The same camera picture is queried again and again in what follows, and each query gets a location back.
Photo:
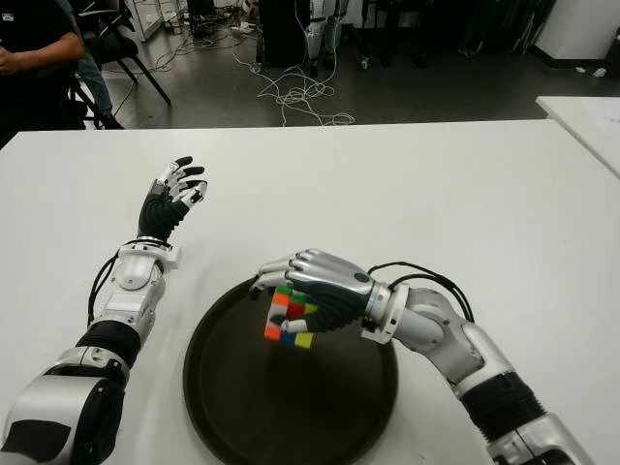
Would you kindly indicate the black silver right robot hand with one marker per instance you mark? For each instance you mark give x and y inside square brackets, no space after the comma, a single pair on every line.
[334,286]

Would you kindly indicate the white side table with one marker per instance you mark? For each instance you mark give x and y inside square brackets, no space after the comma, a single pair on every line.
[591,121]

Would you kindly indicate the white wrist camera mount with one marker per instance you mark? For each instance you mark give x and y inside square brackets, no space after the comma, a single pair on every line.
[373,334]
[173,257]

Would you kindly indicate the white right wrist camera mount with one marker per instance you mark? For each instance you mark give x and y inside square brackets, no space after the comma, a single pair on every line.
[373,334]

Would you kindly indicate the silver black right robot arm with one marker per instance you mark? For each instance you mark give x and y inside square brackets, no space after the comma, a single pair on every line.
[465,349]

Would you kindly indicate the multicoloured Rubik's cube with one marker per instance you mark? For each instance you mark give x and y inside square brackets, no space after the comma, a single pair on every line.
[290,319]

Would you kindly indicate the white framed glass case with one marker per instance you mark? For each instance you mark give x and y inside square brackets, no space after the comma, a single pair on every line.
[145,19]

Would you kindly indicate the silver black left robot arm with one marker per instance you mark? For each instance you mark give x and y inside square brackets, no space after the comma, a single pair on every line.
[131,278]

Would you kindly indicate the white power strip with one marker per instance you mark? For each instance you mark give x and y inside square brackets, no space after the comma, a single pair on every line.
[257,65]

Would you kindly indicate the black chair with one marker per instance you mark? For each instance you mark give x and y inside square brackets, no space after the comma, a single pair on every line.
[114,46]

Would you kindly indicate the white humanoid robot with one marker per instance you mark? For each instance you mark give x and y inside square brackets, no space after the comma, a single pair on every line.
[315,34]

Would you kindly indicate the white cabinet with black base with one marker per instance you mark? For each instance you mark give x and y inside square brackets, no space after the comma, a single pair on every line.
[581,29]

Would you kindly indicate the small white power adapter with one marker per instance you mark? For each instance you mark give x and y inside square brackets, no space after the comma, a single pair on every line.
[364,62]

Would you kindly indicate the dark brown round plate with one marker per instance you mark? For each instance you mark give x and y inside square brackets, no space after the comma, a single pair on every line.
[290,382]

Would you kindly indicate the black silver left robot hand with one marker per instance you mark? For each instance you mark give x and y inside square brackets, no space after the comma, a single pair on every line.
[157,215]

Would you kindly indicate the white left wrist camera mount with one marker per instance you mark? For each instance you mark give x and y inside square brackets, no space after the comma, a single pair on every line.
[173,257]

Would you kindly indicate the seated person in black shirt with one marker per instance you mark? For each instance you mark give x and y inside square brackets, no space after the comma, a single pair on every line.
[29,29]

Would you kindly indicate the crumpled white paper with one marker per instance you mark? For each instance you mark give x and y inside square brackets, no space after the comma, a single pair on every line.
[600,71]

